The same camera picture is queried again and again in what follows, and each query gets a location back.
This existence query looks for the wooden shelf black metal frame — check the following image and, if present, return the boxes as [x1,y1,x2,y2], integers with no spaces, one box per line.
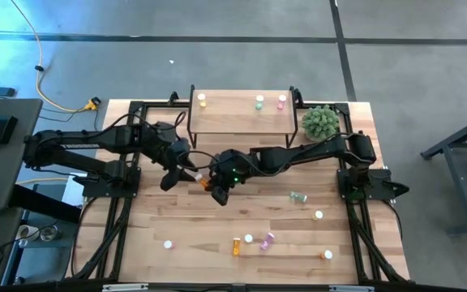
[187,84,302,149]

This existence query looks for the grey metal cart frame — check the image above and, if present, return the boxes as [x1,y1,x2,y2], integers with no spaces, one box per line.
[419,109,467,237]

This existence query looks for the green plant in grey pot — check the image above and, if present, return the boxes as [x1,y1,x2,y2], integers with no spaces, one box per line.
[301,104,341,143]

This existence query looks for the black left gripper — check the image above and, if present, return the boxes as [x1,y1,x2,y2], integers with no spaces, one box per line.
[161,137,197,191]

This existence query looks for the silver metal bracket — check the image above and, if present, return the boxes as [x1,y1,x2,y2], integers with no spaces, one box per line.
[329,285,376,292]
[102,283,149,292]

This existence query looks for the yellow power cable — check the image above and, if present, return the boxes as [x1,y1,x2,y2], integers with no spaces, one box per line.
[16,176,71,187]
[10,0,96,114]

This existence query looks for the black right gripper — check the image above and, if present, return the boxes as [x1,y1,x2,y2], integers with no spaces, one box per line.
[208,148,255,207]

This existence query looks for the black metal rig frame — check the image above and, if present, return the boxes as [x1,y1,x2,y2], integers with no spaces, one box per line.
[69,99,411,285]

